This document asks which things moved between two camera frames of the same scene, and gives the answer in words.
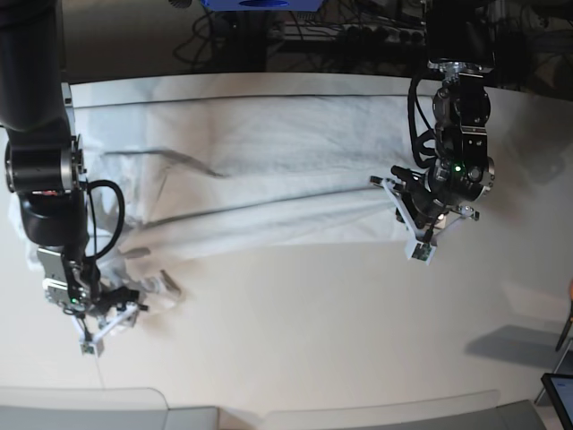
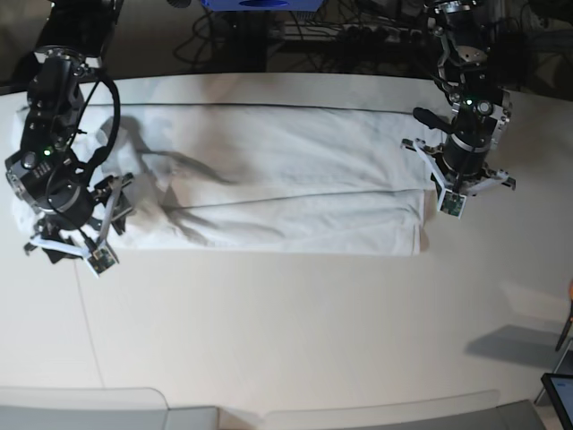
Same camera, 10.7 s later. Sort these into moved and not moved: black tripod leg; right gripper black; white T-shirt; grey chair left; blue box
Moved: right gripper black; white T-shirt
Not moved: black tripod leg; blue box; grey chair left
